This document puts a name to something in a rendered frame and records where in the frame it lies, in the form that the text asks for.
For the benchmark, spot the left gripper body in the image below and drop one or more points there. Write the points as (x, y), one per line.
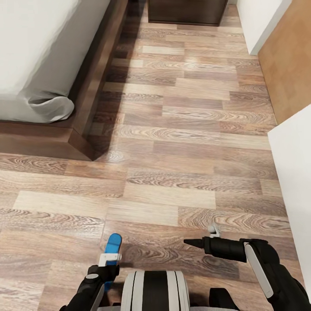
(109, 271)

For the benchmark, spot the sandal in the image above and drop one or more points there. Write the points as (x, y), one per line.
(112, 247)

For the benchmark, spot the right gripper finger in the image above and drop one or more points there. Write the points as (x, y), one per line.
(195, 242)

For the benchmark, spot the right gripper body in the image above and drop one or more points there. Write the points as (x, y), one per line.
(218, 247)

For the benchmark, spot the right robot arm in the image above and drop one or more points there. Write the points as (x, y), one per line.
(284, 292)

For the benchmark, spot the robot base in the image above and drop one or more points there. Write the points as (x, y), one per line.
(219, 300)

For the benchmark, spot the robot trunk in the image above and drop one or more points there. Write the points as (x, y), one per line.
(155, 291)

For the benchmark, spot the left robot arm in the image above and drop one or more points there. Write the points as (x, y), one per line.
(91, 289)

